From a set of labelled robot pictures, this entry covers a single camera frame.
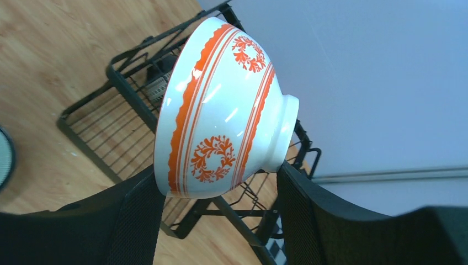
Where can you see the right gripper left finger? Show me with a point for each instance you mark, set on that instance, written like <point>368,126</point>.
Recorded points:
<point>118,225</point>

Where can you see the black cream patterned bowl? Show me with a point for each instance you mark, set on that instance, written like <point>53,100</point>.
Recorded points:
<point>157,77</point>

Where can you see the red floral small bowl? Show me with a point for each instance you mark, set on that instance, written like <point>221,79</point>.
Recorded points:
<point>223,115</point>

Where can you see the black celadon bowl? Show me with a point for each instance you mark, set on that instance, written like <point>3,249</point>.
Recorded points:
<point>8,158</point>

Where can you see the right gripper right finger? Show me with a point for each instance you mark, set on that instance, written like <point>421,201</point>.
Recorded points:
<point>319,227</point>

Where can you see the black wire dish rack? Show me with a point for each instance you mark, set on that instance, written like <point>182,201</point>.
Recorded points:
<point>114,127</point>

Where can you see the black white checkerboard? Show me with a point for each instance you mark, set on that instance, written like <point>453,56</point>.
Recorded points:
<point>275,244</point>

